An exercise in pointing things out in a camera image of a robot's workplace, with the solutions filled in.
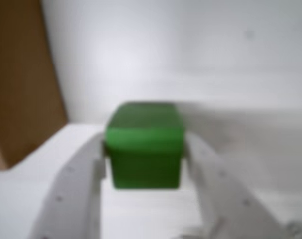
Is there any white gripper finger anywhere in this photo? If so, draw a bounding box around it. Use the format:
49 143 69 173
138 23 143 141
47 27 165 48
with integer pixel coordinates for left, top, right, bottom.
26 124 109 239
185 134 293 239

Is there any green cube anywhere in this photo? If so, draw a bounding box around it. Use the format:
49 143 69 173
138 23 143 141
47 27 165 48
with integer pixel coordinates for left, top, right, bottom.
104 101 186 191

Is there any brown cardboard box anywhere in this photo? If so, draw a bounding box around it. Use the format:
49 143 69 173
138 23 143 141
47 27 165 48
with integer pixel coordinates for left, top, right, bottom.
0 0 68 170

